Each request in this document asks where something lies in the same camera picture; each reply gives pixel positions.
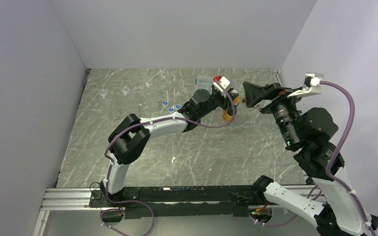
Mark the orange juice bottle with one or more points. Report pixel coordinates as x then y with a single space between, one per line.
230 109

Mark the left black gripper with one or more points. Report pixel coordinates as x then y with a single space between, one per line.
226 102

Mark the clear plastic screw box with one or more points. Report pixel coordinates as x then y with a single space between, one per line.
204 82

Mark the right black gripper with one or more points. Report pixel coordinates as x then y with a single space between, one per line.
254 93

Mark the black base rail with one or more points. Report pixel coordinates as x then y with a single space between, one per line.
138 202

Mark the clear small cup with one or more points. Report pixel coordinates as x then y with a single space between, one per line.
103 93
148 82

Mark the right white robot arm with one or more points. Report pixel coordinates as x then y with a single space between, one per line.
308 136

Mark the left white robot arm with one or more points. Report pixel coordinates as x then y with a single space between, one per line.
128 140

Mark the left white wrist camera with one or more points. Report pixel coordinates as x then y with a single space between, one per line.
221 84

